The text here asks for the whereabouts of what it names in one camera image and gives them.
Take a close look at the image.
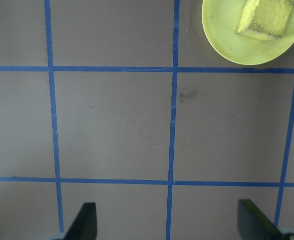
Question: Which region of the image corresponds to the yellow plate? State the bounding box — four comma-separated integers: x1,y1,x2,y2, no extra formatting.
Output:
201,0,294,66

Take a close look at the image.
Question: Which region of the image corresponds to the yellow block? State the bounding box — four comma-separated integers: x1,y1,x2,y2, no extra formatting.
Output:
234,0,294,41

